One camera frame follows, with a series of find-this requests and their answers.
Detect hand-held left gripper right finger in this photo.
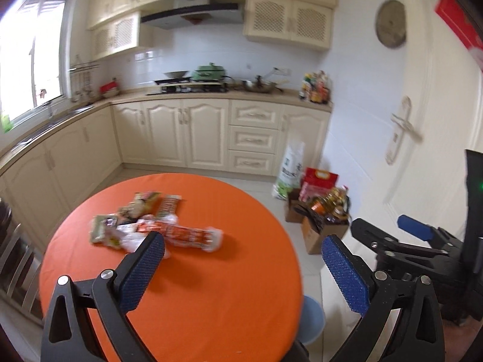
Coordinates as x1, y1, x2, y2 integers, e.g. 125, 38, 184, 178
321, 234, 446, 362

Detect kitchen window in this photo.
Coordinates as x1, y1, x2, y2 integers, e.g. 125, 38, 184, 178
0, 0, 66, 129

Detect group of condiment bottles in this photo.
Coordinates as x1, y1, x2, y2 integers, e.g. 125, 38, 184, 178
299, 71, 333, 104

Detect red bowl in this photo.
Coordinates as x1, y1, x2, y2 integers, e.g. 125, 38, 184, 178
100, 81, 121, 98

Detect metal frame chair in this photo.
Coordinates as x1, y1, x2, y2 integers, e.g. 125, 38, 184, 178
0, 200, 43, 323

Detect hanging utensil rack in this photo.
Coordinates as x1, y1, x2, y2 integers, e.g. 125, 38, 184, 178
68, 55, 100, 102

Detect long red white sausage wrapper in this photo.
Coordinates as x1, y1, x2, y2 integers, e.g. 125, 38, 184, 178
138, 217, 224, 253

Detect green snack packet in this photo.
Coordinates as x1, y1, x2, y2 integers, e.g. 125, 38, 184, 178
90, 214, 118, 243

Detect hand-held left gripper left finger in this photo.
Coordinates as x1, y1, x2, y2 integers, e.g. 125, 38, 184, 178
41, 231, 167, 362

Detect clear crumpled plastic wrapper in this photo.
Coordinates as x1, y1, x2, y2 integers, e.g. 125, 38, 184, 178
113, 230, 152, 254

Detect large cardboard box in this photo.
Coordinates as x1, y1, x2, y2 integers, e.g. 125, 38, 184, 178
301, 211, 350, 256

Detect red gift box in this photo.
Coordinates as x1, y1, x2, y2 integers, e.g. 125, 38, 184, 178
300, 168, 339, 201

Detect black range hood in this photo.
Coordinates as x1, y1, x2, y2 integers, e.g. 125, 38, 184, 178
140, 0, 244, 31

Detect blue stool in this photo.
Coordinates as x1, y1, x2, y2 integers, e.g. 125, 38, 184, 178
300, 296, 326, 345

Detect beige kitchen countertop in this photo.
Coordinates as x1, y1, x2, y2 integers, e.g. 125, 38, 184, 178
0, 87, 333, 176

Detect round orange table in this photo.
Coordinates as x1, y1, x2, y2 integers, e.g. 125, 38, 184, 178
39, 173, 304, 362

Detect steel faucet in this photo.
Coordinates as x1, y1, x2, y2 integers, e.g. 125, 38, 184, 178
38, 100, 54, 122

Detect round wooden wall board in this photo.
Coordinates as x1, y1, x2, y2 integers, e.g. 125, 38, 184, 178
375, 0, 407, 48

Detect cream door handle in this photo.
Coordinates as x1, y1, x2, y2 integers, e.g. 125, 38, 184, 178
385, 96, 424, 166

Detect black gas stove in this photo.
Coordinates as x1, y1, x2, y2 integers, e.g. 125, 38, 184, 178
146, 78, 229, 96

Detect green electric pot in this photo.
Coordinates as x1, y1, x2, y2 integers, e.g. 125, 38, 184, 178
190, 63, 228, 83

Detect white green rice bag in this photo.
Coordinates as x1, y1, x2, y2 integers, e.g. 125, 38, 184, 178
272, 140, 305, 200

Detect small cardboard box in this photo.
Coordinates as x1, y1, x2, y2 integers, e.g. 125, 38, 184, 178
285, 189, 314, 223

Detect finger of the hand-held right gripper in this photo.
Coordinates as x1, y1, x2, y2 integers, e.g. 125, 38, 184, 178
350, 218, 442, 268
396, 214, 465, 252

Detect cream kitchen drawer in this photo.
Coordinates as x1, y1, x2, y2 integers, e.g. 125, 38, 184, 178
228, 151, 276, 175
228, 126, 279, 152
229, 100, 282, 126

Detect steel kitchen sink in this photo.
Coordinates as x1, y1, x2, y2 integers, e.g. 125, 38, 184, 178
49, 106, 93, 129

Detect cream lattice door cabinet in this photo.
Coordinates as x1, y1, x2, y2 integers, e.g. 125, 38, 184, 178
243, 0, 334, 51
88, 11, 141, 61

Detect steel wok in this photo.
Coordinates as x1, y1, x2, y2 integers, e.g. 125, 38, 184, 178
241, 75, 284, 94

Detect red wall poster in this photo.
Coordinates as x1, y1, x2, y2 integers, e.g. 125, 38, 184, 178
434, 0, 483, 50

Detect cream lower kitchen cabinets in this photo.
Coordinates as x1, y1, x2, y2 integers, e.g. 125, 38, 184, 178
0, 96, 332, 234

